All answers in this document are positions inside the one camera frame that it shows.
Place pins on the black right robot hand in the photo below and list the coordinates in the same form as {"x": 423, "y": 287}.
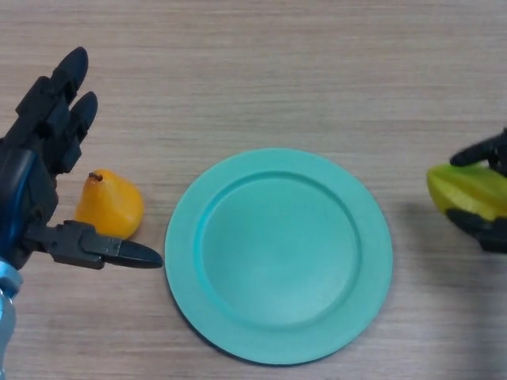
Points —
{"x": 487, "y": 233}

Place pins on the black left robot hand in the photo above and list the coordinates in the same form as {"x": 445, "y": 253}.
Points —
{"x": 24, "y": 182}

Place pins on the yellow green starfruit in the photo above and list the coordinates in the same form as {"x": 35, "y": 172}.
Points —
{"x": 463, "y": 190}

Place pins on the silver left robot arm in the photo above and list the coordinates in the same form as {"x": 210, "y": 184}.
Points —
{"x": 7, "y": 308}

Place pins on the teal green round plate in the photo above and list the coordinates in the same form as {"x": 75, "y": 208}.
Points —
{"x": 277, "y": 257}

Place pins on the orange yellow pear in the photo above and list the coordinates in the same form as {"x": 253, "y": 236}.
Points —
{"x": 113, "y": 206}

